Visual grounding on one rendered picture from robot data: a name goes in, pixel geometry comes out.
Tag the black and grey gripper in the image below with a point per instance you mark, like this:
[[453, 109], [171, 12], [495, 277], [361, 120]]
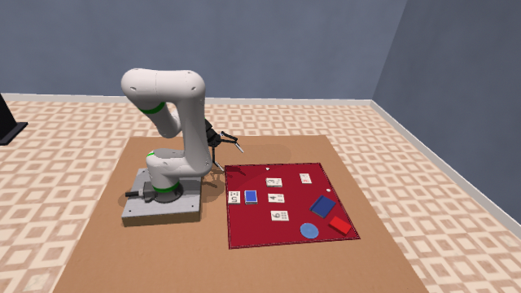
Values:
[[215, 140]]

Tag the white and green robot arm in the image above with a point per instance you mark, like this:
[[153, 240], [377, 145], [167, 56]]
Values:
[[186, 90]]

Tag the blue book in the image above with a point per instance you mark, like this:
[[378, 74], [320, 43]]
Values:
[[322, 206]]

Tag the blue round disc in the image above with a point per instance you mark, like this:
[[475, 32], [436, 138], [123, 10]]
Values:
[[309, 230]]

